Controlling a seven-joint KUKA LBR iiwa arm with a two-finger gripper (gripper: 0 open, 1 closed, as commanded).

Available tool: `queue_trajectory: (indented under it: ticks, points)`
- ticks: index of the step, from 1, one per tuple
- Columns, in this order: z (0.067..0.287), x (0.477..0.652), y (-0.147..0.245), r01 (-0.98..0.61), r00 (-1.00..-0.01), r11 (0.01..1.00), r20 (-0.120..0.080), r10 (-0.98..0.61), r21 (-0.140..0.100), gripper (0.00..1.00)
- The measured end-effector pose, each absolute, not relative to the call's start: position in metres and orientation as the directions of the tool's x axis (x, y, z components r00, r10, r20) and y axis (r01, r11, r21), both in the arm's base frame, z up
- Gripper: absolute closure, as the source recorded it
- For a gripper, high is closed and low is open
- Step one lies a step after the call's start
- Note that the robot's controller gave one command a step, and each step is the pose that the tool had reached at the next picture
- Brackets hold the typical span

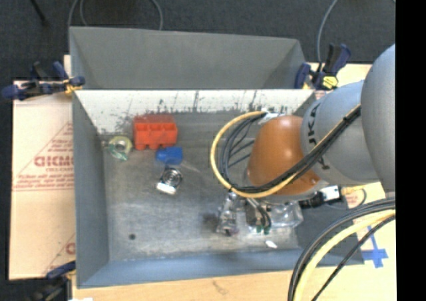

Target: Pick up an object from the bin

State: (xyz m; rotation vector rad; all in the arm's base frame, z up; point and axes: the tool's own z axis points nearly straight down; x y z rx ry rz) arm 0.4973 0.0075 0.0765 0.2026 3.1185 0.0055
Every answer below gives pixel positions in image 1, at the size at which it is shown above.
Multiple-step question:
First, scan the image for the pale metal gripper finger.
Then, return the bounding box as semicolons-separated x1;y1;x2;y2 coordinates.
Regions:
228;216;241;236
216;204;234;234

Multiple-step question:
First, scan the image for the grey metal bin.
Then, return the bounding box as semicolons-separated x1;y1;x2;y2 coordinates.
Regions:
68;26;364;289

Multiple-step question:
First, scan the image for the clear glass jar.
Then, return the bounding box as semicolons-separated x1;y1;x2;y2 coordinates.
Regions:
155;165;184;196

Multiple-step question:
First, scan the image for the blue block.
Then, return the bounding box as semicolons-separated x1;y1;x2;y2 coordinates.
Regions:
155;147;184;165

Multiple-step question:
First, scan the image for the orange-red toy brick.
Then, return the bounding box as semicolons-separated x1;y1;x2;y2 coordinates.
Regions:
132;114;179;151

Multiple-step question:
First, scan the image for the pale board with red print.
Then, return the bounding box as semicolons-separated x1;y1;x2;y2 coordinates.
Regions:
7;79;77;281

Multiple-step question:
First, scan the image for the black cylinder on white bracket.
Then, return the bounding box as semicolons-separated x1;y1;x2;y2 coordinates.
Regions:
298;184;343;209

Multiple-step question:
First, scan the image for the yellow-green ring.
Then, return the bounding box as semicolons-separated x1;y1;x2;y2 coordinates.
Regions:
101;135;134;162

